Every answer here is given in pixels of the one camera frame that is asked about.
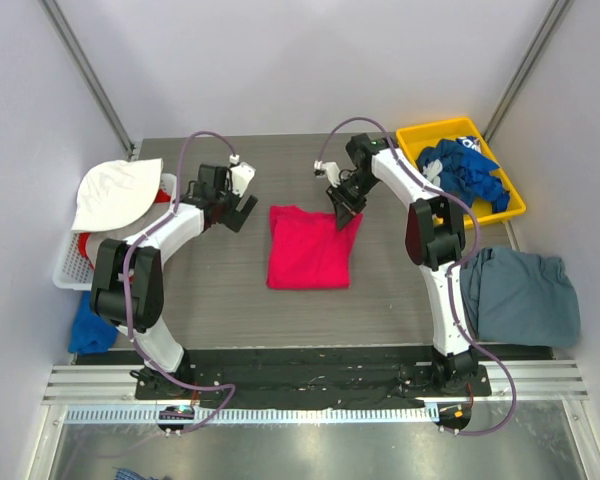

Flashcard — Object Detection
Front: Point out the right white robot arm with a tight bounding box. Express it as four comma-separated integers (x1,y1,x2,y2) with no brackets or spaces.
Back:
313,134,478,395

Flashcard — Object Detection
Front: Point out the white plastic basket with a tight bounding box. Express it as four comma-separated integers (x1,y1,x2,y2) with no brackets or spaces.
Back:
53,173,177,291

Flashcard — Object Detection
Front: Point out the grey t shirt in basket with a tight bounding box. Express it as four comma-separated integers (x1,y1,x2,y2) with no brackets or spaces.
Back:
86,220,146,256

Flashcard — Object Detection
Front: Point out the grey-blue t shirt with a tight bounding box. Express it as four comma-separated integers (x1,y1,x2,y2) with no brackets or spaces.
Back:
460,246,581,348

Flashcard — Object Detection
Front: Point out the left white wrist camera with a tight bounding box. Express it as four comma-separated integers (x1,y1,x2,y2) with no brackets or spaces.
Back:
229,154,256,198

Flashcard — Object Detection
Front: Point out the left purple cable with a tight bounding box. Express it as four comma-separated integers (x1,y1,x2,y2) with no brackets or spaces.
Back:
122,130,239,434

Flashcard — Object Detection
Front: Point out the blue cloth at left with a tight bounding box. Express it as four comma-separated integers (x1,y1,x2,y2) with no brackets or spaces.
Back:
68,291,118,355

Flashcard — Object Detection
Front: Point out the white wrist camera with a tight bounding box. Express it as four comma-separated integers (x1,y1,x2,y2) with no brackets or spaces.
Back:
313,160,341,187
229,154,256,198

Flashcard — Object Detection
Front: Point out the white slotted cable duct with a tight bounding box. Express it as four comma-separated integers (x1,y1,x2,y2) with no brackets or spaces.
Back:
64,403,439,426

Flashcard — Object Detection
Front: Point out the pink t shirt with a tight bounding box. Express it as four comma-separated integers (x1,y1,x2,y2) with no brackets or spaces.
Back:
266,205,363,290

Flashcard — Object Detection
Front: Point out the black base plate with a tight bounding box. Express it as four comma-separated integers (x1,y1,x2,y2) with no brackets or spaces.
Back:
130,346,492,410

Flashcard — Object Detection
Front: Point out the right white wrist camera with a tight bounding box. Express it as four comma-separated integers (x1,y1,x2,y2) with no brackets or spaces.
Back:
313,160,341,187

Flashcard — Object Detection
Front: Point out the yellow plastic tray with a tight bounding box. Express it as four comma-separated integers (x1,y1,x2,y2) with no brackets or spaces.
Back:
396,117,526,225

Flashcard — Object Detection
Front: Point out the blue t shirt in tray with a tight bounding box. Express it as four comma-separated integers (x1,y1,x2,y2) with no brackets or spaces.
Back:
416,136,511,213

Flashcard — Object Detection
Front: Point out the white t shirt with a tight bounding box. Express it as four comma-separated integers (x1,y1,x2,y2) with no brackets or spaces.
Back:
71,158,163,233

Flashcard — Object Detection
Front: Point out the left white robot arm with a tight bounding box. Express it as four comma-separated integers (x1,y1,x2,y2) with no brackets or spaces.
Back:
90,157,258,399

